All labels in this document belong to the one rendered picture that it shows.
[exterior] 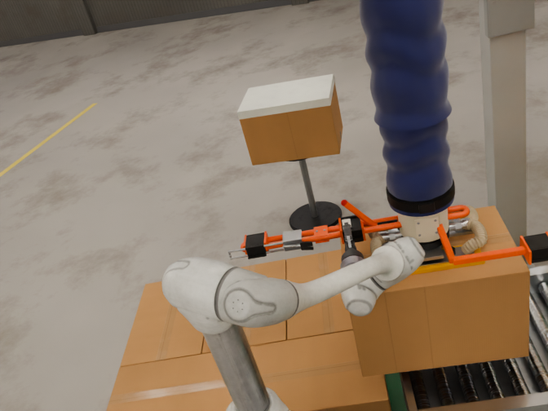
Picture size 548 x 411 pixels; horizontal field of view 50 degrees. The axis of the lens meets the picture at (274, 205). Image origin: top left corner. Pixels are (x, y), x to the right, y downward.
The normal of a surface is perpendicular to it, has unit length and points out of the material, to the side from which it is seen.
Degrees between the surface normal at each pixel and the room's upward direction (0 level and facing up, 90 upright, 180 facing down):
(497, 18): 90
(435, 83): 76
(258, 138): 90
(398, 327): 90
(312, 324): 0
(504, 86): 90
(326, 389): 0
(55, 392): 0
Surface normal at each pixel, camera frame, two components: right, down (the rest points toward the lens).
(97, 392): -0.22, -0.83
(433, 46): 0.48, 0.08
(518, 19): -0.01, 0.53
